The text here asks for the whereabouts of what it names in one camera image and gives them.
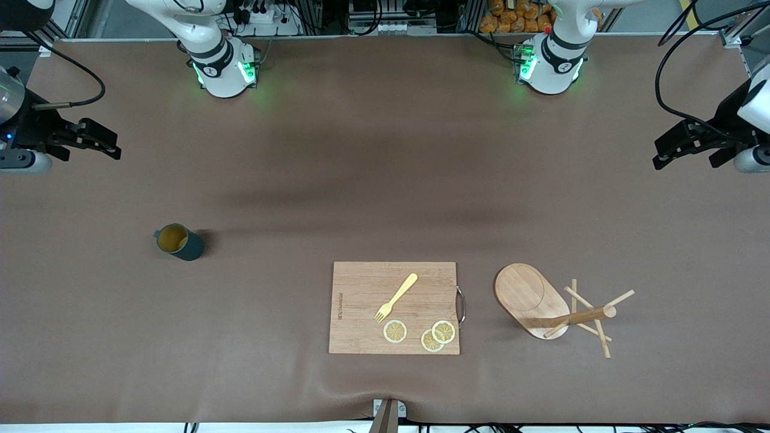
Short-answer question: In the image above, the dark green cup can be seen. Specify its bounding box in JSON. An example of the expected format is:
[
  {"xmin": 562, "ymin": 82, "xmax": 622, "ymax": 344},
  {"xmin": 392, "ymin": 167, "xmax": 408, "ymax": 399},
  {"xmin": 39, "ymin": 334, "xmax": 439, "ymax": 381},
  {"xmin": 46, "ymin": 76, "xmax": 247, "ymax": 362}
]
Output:
[{"xmin": 153, "ymin": 223, "xmax": 206, "ymax": 262}]

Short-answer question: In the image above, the wooden mug tree rack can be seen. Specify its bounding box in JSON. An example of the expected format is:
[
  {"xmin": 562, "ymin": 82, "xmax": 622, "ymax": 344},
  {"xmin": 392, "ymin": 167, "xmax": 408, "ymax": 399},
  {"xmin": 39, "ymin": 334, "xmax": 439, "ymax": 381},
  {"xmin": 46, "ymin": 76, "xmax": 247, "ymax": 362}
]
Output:
[{"xmin": 494, "ymin": 263, "xmax": 635, "ymax": 359}]

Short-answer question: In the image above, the orange snack pack pile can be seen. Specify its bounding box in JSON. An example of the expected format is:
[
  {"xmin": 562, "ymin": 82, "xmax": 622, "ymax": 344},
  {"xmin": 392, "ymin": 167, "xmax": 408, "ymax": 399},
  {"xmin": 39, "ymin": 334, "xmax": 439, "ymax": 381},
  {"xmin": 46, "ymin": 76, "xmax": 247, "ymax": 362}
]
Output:
[{"xmin": 479, "ymin": 0, "xmax": 557, "ymax": 34}]

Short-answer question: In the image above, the white power strip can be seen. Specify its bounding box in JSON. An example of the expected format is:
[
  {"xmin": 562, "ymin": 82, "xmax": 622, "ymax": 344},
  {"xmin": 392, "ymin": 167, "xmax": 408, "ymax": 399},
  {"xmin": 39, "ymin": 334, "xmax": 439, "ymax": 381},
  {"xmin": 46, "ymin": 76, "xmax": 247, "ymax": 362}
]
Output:
[{"xmin": 238, "ymin": 0, "xmax": 301, "ymax": 37}]

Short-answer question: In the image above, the brown table mat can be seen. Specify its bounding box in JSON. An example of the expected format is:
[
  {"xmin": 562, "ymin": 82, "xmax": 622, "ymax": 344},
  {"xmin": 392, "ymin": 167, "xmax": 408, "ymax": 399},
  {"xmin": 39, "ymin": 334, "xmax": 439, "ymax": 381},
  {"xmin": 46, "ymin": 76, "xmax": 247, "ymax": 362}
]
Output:
[{"xmin": 0, "ymin": 33, "xmax": 770, "ymax": 425}]

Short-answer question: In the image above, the yellow plastic fork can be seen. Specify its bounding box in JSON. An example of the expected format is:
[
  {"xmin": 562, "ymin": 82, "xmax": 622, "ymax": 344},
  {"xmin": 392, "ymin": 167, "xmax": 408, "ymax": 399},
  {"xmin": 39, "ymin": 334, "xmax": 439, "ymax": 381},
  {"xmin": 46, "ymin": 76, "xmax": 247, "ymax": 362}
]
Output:
[{"xmin": 374, "ymin": 273, "xmax": 419, "ymax": 324}]

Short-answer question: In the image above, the wooden cutting board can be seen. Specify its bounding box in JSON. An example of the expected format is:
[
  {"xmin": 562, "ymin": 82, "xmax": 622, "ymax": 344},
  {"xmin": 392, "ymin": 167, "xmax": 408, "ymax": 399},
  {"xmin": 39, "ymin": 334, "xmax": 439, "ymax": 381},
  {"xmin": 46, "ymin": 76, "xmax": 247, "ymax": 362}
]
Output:
[{"xmin": 328, "ymin": 261, "xmax": 467, "ymax": 355}]

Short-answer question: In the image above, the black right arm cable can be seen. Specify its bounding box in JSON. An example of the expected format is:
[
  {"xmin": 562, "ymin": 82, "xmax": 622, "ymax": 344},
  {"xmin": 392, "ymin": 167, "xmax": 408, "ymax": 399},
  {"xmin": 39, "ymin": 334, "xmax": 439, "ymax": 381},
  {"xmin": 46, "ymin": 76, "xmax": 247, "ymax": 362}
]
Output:
[{"xmin": 24, "ymin": 29, "xmax": 106, "ymax": 111}]

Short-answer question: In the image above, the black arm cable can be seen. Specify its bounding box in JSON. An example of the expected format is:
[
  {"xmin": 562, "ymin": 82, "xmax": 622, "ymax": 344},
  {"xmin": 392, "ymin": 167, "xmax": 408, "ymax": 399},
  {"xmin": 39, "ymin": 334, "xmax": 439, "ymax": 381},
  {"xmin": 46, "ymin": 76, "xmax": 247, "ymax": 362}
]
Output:
[
  {"xmin": 24, "ymin": 29, "xmax": 106, "ymax": 111},
  {"xmin": 654, "ymin": 0, "xmax": 770, "ymax": 143}
]

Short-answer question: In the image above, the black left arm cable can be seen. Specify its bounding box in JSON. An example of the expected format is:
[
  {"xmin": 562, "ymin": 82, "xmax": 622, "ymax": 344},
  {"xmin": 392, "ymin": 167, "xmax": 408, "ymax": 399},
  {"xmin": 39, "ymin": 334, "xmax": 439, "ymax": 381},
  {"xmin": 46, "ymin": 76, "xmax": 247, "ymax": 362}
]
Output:
[{"xmin": 654, "ymin": 0, "xmax": 770, "ymax": 143}]

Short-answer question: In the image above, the aluminium frame profile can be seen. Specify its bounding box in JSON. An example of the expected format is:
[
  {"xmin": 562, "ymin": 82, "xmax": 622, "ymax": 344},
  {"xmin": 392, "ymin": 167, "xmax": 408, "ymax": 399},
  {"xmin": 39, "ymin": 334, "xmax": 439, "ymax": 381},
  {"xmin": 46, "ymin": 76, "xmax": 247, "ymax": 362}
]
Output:
[
  {"xmin": 719, "ymin": 0, "xmax": 770, "ymax": 79},
  {"xmin": 0, "ymin": 0, "xmax": 91, "ymax": 49}
]

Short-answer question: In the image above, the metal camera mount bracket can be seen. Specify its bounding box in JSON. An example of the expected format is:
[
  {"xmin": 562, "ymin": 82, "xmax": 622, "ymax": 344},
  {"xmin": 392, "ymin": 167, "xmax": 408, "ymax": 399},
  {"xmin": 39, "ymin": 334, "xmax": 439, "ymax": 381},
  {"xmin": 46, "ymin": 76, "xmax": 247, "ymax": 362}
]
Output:
[{"xmin": 372, "ymin": 398, "xmax": 407, "ymax": 433}]

